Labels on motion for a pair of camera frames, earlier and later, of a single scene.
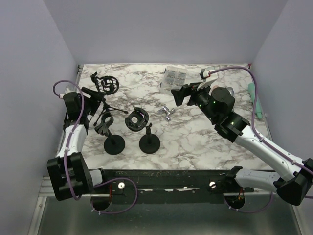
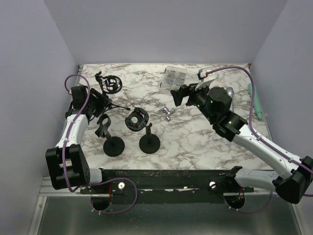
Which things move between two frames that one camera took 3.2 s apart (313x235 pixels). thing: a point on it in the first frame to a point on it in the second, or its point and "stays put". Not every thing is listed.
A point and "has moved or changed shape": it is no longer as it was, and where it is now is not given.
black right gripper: [188, 90] stays put
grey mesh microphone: [231, 90] stays put
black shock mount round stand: [149, 143] stays put
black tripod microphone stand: [107, 85] has moved or changed shape
